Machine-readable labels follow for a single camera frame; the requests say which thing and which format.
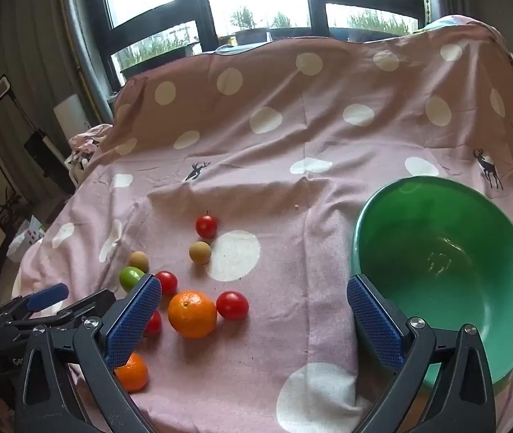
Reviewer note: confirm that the pink floral cloth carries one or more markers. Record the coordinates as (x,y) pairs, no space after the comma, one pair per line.
(85,144)

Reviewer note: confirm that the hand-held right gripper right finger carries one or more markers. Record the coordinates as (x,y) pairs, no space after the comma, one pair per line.
(373,324)

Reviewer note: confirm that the grey metal pipe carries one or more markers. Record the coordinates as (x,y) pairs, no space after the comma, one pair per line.
(83,45)

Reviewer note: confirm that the mandarin orange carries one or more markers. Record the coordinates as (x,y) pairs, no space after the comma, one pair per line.
(192,314)
(133,373)

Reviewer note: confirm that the black framed window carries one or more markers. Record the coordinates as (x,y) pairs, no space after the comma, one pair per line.
(209,4)

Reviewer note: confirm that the black plant pot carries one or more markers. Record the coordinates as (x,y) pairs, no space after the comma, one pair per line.
(249,36)

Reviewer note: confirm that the pink polka dot blanket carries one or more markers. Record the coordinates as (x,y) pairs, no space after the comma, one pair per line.
(306,153)

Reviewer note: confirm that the green plastic bowl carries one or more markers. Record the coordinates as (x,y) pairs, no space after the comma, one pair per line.
(441,252)

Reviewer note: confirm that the tan longan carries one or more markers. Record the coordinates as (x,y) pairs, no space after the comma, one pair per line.
(200,252)
(139,261)

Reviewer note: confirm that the white cylinder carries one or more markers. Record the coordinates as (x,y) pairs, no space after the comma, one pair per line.
(71,112)

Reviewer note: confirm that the white plastic bag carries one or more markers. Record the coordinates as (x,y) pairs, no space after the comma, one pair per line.
(25,238)

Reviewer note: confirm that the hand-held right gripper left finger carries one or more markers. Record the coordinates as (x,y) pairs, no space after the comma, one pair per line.
(132,320)

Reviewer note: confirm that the red cherry tomato with stem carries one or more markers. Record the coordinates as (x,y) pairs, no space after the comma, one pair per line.
(206,227)

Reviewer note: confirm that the black stand with screen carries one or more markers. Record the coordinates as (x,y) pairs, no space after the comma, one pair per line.
(42,149)

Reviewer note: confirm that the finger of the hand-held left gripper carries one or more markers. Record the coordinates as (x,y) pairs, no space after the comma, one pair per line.
(87,304)
(49,295)

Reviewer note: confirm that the green jujube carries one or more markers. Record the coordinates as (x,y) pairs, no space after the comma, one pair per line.
(129,278)

